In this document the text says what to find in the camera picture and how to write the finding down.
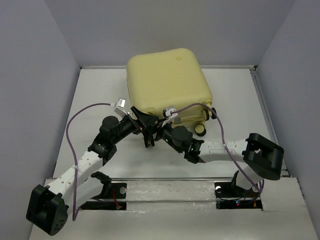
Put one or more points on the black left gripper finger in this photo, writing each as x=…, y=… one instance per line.
x=148, y=135
x=144, y=120

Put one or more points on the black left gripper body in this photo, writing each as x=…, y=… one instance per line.
x=127, y=126

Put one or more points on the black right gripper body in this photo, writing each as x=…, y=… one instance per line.
x=167, y=135

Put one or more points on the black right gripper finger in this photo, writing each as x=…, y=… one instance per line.
x=160, y=124
x=158, y=135

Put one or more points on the yellow hard-shell suitcase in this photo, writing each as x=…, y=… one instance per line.
x=170, y=79

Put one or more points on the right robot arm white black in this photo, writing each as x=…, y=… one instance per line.
x=256, y=157

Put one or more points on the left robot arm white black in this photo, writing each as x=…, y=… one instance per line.
x=49, y=205

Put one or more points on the white front cover board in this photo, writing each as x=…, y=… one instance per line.
x=186, y=210

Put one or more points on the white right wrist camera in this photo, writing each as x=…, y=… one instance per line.
x=170, y=113

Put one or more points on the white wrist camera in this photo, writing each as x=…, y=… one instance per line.
x=170, y=113
x=118, y=107

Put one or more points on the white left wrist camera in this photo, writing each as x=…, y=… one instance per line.
x=118, y=107

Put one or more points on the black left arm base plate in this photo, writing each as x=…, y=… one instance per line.
x=111, y=198

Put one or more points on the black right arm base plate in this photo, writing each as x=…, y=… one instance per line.
x=232, y=197

